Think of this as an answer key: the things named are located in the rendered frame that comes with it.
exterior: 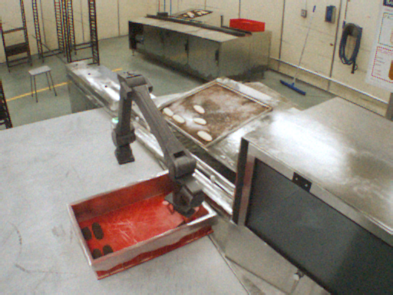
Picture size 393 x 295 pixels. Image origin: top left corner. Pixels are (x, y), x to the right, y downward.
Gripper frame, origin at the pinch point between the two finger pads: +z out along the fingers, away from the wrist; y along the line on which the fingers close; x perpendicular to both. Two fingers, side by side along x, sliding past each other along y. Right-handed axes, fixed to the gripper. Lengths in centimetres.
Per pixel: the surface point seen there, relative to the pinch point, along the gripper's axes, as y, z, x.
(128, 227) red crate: 14.0, 4.7, 14.1
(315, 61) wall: 74, 51, -430
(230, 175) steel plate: 2.3, 5.3, -38.8
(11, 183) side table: 80, 9, 38
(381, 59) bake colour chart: -44, -56, -91
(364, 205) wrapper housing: -54, -47, 9
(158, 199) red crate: 16.3, 5.2, -5.4
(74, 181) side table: 55, 8, 12
